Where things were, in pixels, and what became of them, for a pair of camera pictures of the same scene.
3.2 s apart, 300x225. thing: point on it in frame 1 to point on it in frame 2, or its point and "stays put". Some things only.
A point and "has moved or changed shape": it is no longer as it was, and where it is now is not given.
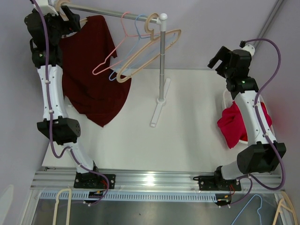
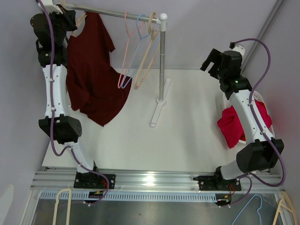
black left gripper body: x=59 y=27 stays put
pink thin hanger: x=126 y=36 to x=129 y=34
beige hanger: x=281 y=205 stays put
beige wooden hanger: x=150 y=31 to x=155 y=35
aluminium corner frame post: x=270 y=21 stays put
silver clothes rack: x=161 y=19 stays put
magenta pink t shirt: x=232 y=126 stays put
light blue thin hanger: x=138 y=38 to x=141 y=38
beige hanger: x=57 y=9 has moved or changed shape
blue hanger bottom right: x=245 y=205 stays put
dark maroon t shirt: x=90 y=86 stays put
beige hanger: x=57 y=200 stays put
